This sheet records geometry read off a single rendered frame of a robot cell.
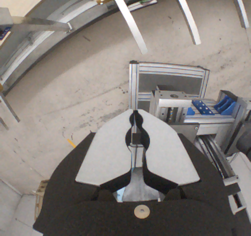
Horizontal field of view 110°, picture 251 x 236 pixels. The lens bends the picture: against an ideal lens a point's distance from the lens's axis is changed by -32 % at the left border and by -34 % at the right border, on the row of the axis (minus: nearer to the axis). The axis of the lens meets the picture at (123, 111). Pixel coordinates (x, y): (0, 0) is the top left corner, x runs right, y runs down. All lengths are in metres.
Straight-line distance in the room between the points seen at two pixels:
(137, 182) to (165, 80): 1.07
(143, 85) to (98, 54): 0.59
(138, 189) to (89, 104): 1.40
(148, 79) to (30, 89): 1.61
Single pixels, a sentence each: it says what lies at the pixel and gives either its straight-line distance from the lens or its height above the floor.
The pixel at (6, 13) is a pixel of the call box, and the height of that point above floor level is 1.17.
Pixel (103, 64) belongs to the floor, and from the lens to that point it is 1.47.
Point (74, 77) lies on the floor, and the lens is 1.60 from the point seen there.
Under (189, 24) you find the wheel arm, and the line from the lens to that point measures 0.63.
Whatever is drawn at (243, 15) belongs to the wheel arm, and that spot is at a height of 0.96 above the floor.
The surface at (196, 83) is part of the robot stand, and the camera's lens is 1.45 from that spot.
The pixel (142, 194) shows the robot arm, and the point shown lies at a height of 1.26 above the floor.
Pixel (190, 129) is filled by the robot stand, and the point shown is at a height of 1.04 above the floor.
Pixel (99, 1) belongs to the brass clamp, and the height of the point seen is 0.86.
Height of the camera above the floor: 1.42
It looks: 60 degrees down
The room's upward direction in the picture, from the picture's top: 175 degrees counter-clockwise
